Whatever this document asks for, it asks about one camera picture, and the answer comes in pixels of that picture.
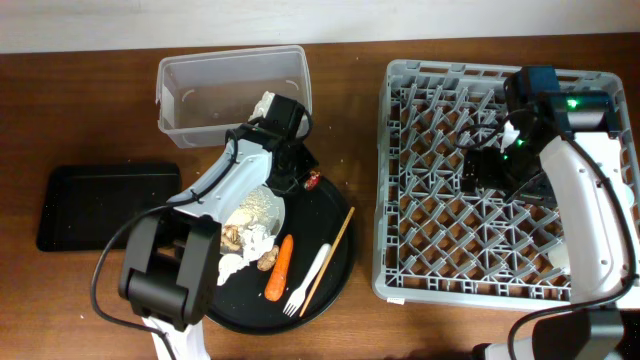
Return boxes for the white plastic fork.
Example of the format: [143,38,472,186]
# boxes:
[283,243,331,317]

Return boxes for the round black tray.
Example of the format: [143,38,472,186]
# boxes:
[199,172,359,335]

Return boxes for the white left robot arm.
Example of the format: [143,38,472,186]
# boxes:
[118,93,317,359]

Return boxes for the light blue cup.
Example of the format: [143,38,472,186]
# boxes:
[622,172,637,210]

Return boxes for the black rectangular tray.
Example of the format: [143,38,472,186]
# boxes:
[36,163,181,252]

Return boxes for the red foil wrapper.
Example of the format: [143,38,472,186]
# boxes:
[304,170,321,191]

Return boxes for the orange carrot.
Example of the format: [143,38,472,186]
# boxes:
[264,235,294,302]

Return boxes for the small white tissue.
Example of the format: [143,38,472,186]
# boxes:
[217,253,248,286]

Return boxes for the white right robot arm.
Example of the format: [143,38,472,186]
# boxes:
[455,66,639,359]

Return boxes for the wooden chopstick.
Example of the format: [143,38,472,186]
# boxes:
[298,206,355,318]

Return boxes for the grey plate with food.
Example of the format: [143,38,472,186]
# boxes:
[221,186,284,254]

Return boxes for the clear plastic bin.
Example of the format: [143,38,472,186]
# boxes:
[155,45,313,148]

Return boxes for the grey plastic dishwasher rack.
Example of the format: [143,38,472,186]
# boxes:
[372,60,639,311]

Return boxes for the brown ginger piece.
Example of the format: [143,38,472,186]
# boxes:
[257,245,280,272]

